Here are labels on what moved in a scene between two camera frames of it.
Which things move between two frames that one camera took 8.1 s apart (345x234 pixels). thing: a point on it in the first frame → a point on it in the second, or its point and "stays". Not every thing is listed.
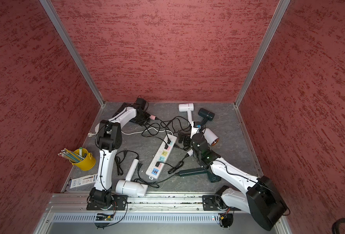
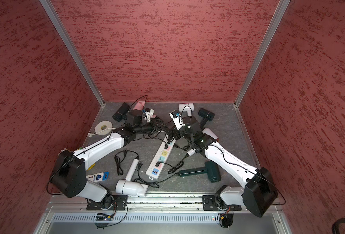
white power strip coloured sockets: (161, 156) stays
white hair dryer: (212, 138) stays
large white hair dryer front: (128, 186) stays
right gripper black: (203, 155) → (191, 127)
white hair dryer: (188, 107) stays
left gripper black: (143, 123) → (155, 123)
